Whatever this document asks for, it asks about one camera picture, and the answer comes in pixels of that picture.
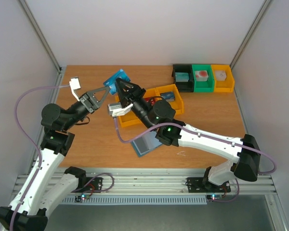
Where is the right small circuit board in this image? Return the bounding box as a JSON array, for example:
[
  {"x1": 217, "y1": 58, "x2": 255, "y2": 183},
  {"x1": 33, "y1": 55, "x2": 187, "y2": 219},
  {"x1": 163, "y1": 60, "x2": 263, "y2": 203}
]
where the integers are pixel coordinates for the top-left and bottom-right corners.
[{"x1": 206, "y1": 194, "x2": 223, "y2": 202}]

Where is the right corner aluminium post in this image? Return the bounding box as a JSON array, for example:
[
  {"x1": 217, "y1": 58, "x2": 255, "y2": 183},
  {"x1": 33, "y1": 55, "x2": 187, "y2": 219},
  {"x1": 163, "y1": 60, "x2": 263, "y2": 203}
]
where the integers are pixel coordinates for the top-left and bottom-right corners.
[{"x1": 230, "y1": 0, "x2": 273, "y2": 69}]

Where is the left small circuit board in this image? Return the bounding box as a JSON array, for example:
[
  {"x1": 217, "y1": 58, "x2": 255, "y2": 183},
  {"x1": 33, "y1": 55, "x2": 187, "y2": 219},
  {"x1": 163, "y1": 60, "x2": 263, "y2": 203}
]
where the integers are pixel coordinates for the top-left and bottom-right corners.
[{"x1": 75, "y1": 194, "x2": 90, "y2": 203}]

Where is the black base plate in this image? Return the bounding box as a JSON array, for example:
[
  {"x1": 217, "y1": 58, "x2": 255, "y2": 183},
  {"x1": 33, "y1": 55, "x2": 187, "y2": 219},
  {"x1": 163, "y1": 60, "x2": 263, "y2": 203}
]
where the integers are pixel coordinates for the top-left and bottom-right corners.
[
  {"x1": 72, "y1": 177, "x2": 103, "y2": 193},
  {"x1": 185, "y1": 177, "x2": 231, "y2": 193}
]

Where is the black storage bin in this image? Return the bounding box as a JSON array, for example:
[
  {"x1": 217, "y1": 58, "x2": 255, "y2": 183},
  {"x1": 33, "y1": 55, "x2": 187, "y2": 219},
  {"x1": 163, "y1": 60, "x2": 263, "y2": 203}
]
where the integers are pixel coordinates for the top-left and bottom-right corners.
[{"x1": 171, "y1": 64, "x2": 195, "y2": 92}]

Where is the grey slotted cable duct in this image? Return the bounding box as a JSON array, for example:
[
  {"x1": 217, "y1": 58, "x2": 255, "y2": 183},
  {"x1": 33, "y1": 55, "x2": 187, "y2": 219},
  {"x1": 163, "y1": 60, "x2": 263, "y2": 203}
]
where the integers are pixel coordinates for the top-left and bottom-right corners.
[{"x1": 61, "y1": 195, "x2": 207, "y2": 206}]

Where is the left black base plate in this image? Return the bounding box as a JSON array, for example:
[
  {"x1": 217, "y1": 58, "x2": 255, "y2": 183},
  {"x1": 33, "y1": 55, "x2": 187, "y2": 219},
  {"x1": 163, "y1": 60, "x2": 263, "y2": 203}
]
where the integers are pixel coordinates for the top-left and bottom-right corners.
[{"x1": 72, "y1": 177, "x2": 103, "y2": 193}]

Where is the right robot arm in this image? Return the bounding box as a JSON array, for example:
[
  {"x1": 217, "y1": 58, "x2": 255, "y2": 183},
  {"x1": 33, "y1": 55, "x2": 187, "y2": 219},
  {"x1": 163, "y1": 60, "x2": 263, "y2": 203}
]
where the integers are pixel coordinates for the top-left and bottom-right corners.
[{"x1": 115, "y1": 78, "x2": 261, "y2": 191}]

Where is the white card deck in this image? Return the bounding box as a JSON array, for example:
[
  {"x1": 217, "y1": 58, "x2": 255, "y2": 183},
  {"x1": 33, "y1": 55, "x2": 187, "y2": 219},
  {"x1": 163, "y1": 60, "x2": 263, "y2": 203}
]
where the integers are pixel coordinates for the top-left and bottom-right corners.
[{"x1": 214, "y1": 70, "x2": 227, "y2": 81}]

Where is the corner aluminium post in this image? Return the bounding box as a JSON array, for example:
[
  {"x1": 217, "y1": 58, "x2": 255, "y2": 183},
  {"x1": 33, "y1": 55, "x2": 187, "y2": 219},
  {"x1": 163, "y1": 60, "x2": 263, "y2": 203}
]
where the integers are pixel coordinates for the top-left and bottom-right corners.
[
  {"x1": 230, "y1": 0, "x2": 273, "y2": 69},
  {"x1": 17, "y1": 0, "x2": 62, "y2": 73}
]

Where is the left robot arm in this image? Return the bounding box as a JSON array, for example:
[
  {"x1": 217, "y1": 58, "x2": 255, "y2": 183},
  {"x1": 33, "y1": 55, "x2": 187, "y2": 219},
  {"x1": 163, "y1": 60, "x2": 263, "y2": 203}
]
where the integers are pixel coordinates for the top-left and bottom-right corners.
[{"x1": 0, "y1": 87, "x2": 110, "y2": 231}]

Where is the teal card deck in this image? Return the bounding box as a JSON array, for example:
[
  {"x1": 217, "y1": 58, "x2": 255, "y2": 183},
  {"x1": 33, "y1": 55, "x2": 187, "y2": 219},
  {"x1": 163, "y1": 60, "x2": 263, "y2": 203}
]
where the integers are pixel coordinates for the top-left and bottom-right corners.
[{"x1": 175, "y1": 72, "x2": 189, "y2": 82}]

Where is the left corner aluminium post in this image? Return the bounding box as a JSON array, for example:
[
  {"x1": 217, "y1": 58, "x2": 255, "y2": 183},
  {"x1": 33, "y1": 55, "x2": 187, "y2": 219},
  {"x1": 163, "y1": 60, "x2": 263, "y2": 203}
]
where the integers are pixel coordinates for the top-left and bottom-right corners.
[{"x1": 17, "y1": 0, "x2": 62, "y2": 73}]

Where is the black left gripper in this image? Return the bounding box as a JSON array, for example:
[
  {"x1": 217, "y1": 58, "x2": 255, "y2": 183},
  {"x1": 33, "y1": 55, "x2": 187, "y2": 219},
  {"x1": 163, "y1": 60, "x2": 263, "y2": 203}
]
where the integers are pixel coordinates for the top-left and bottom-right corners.
[{"x1": 62, "y1": 85, "x2": 110, "y2": 131}]

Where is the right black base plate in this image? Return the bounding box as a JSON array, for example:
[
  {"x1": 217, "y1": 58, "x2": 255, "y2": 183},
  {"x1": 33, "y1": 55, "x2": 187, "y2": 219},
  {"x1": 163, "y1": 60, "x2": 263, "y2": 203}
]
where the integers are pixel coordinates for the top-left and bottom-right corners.
[{"x1": 185, "y1": 177, "x2": 231, "y2": 193}]

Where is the red VIP card stack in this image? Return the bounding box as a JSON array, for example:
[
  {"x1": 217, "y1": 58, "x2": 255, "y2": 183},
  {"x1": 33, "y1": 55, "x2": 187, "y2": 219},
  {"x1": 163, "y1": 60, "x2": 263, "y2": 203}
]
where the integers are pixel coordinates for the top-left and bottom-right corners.
[{"x1": 145, "y1": 97, "x2": 156, "y2": 105}]

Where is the green storage bin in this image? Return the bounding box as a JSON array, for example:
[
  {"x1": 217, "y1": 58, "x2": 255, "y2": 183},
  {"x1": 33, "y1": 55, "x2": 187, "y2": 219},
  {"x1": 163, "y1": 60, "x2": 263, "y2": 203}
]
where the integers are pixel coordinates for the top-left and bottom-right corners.
[{"x1": 192, "y1": 64, "x2": 215, "y2": 92}]

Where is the middle yellow bin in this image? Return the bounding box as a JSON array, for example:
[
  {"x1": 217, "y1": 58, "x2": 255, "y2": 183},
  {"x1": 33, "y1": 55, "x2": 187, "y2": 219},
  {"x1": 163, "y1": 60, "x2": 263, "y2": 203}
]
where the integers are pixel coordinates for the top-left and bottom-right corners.
[{"x1": 143, "y1": 88, "x2": 162, "y2": 102}]

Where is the teal leather card holder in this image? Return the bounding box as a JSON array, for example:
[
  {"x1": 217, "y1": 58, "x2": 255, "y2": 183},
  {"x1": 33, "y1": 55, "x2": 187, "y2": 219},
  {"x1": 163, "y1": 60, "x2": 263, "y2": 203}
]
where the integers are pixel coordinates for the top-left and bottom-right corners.
[{"x1": 131, "y1": 131, "x2": 162, "y2": 157}]

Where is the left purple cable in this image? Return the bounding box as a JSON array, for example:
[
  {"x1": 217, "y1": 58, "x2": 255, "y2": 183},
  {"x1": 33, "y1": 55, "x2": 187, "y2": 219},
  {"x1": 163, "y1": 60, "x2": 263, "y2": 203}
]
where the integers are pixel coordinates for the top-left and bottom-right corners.
[{"x1": 11, "y1": 84, "x2": 72, "y2": 231}]

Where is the far yellow storage bin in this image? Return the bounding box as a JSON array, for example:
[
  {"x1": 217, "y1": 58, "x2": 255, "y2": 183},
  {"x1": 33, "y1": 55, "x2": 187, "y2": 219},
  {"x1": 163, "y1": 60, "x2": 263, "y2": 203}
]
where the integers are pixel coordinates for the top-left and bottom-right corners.
[{"x1": 211, "y1": 64, "x2": 235, "y2": 93}]

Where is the small circuit board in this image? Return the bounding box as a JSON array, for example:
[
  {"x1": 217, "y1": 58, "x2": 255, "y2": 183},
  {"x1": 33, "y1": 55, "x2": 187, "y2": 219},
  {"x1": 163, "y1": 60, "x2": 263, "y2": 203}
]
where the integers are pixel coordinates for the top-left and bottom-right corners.
[
  {"x1": 75, "y1": 194, "x2": 90, "y2": 203},
  {"x1": 206, "y1": 194, "x2": 223, "y2": 202}
]

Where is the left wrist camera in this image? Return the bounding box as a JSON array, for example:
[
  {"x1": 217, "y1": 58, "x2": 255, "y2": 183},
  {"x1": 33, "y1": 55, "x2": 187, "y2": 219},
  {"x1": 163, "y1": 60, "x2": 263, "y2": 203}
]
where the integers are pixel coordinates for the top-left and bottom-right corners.
[{"x1": 69, "y1": 77, "x2": 81, "y2": 101}]

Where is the aluminium rail frame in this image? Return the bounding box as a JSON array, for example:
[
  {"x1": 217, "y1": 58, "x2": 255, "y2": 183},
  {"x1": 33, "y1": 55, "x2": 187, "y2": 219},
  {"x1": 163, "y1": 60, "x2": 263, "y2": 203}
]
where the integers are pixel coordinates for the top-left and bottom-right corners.
[{"x1": 0, "y1": 64, "x2": 289, "y2": 231}]

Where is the purple cable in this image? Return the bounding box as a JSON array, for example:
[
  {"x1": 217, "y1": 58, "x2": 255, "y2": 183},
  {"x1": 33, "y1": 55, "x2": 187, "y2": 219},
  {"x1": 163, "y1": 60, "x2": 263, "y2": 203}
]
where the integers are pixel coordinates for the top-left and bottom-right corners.
[
  {"x1": 113, "y1": 116, "x2": 277, "y2": 203},
  {"x1": 11, "y1": 84, "x2": 72, "y2": 231}
]

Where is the right yellow bin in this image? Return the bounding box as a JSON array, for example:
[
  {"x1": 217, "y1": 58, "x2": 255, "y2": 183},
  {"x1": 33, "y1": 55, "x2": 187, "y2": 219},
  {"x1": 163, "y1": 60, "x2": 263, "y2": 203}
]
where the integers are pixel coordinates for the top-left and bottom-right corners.
[{"x1": 157, "y1": 84, "x2": 184, "y2": 115}]

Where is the left yellow bin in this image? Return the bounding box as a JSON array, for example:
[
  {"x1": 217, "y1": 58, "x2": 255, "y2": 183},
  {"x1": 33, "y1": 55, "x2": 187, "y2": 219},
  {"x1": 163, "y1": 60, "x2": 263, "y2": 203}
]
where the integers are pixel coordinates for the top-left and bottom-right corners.
[{"x1": 115, "y1": 95, "x2": 143, "y2": 128}]

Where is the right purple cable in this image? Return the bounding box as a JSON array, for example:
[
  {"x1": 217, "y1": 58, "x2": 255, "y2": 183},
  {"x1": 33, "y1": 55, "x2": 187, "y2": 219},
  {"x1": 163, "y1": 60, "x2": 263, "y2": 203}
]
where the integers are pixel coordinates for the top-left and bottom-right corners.
[{"x1": 113, "y1": 116, "x2": 277, "y2": 203}]

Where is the blue VIP card stack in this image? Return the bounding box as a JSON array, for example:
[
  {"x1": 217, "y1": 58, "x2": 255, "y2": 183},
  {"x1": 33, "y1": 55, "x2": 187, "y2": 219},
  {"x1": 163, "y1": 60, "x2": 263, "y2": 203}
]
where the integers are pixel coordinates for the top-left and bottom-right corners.
[{"x1": 160, "y1": 91, "x2": 175, "y2": 102}]

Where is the red spot card deck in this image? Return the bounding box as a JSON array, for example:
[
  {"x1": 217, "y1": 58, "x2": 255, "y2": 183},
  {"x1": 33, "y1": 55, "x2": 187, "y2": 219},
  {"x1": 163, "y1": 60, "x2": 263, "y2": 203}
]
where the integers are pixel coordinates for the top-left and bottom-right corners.
[{"x1": 195, "y1": 70, "x2": 209, "y2": 82}]

